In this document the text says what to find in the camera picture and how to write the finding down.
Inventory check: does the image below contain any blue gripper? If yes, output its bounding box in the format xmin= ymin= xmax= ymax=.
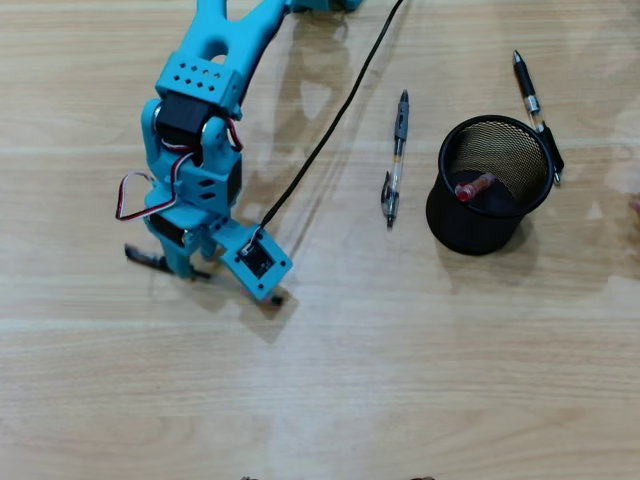
xmin=146 ymin=196 xmax=237 ymax=281

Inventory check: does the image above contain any grey grip clear retractable pen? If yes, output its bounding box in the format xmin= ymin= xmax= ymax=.
xmin=382 ymin=89 xmax=412 ymax=230

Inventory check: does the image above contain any red retractable pen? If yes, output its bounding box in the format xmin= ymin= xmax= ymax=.
xmin=453 ymin=171 xmax=496 ymax=203

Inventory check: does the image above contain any black retractable pen with label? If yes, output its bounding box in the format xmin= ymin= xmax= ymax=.
xmin=511 ymin=49 xmax=565 ymax=186

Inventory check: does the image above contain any black mesh pen holder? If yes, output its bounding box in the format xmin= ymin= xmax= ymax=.
xmin=425 ymin=114 xmax=556 ymax=256

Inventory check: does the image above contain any red white black servo wire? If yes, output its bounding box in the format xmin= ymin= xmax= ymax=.
xmin=114 ymin=117 xmax=246 ymax=224

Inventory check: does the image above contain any blue wrist camera module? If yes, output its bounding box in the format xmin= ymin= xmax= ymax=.
xmin=219 ymin=223 xmax=294 ymax=306

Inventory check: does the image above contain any black camera cable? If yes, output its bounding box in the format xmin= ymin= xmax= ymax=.
xmin=258 ymin=0 xmax=407 ymax=236

